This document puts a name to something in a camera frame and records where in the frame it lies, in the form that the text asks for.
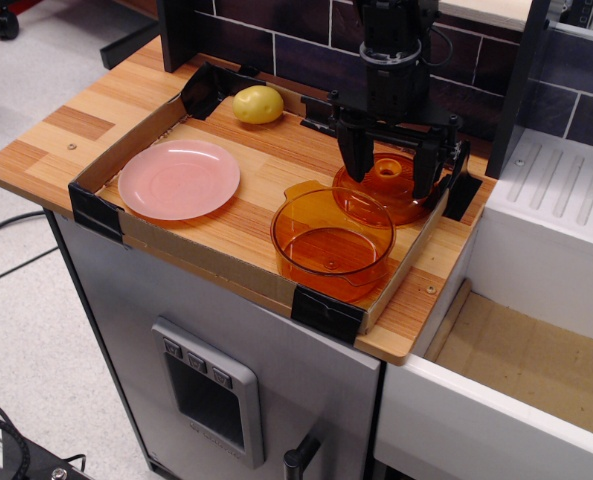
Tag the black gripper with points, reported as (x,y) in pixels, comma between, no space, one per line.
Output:
(395,107)

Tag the orange transparent pot lid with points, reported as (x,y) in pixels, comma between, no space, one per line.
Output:
(390,182)

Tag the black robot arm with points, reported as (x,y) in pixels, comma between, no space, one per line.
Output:
(391,24)

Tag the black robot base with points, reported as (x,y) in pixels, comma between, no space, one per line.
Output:
(21,458)

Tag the orange transparent pot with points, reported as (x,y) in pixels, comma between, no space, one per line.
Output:
(333,240)

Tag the yellow toy potato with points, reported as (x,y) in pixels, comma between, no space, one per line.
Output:
(258,104)

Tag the pink plastic plate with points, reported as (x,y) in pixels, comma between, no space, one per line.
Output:
(179,180)

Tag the cardboard fence with black tape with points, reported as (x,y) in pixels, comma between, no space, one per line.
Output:
(231,245)

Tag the white toy sink unit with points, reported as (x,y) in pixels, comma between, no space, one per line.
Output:
(501,385)

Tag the grey toy dishwasher cabinet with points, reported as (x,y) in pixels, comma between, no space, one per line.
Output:
(216,386)

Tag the black caster wheel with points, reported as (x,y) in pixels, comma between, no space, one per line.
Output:
(9,25)

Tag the black metal frame bar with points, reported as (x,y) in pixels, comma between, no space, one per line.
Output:
(116,52)

